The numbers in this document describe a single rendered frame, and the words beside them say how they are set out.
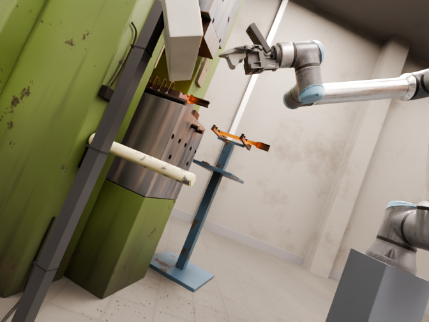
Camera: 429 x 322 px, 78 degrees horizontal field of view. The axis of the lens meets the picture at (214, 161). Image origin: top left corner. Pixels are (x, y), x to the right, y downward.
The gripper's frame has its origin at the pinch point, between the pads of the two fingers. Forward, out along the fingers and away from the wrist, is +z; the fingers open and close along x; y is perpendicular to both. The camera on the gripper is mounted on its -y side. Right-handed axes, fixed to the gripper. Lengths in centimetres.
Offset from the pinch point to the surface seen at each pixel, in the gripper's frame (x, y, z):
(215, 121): 284, -17, -51
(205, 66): 75, -22, -7
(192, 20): -27.0, 2.7, 13.2
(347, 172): 252, 81, -228
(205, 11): 31.5, -32.9, -3.1
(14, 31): 26, -24, 76
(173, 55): -16.5, 6.4, 18.1
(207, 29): 35.4, -26.4, -3.7
